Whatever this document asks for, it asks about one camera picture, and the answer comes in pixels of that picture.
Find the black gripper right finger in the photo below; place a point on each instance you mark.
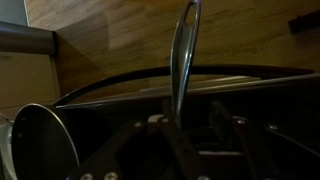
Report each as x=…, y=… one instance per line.
x=263, y=150

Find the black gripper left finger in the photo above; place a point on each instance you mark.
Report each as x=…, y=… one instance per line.
x=133, y=146

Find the dark bar on floor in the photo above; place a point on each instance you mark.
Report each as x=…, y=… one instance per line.
x=306, y=21

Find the grey metal tube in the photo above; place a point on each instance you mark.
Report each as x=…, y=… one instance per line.
x=23, y=38

